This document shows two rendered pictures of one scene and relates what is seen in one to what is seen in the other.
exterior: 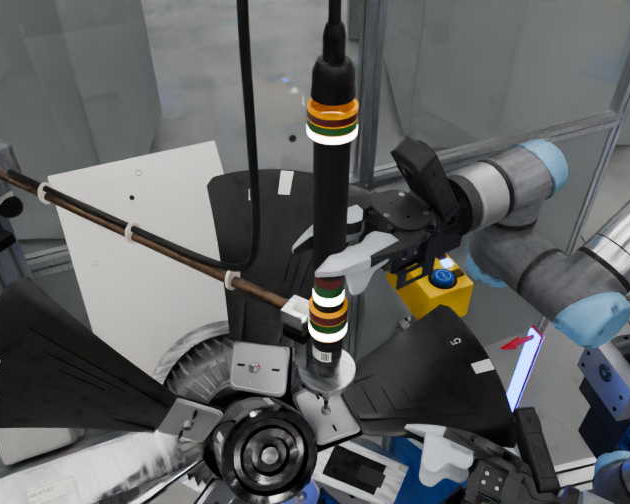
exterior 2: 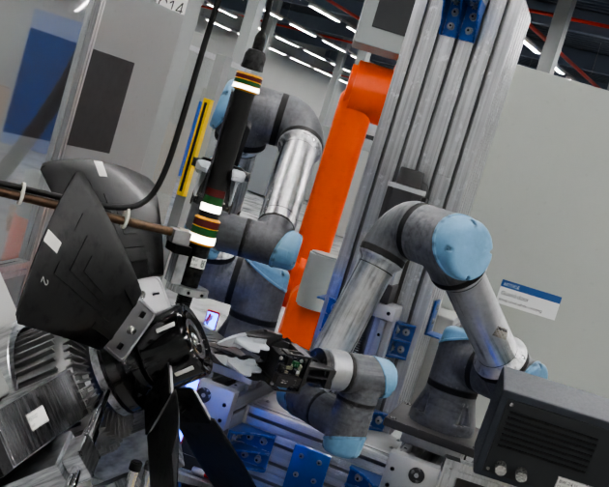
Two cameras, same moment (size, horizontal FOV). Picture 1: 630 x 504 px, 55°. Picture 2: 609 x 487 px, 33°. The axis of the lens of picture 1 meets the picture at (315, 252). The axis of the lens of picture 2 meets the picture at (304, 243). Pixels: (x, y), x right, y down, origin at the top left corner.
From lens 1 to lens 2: 1.49 m
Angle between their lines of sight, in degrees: 66
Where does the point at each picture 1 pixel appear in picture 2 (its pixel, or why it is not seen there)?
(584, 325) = (293, 245)
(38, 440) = not seen: outside the picture
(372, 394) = not seen: hidden behind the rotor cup
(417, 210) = not seen: hidden behind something
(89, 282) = not seen: outside the picture
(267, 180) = (87, 166)
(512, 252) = (231, 220)
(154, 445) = (69, 388)
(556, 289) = (269, 233)
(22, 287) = (81, 178)
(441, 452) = (252, 344)
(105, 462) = (53, 397)
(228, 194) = (61, 176)
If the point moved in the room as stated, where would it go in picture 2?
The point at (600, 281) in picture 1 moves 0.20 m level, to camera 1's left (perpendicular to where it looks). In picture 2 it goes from (286, 225) to (229, 216)
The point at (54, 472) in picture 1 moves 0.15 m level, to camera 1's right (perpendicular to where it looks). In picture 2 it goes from (33, 400) to (106, 392)
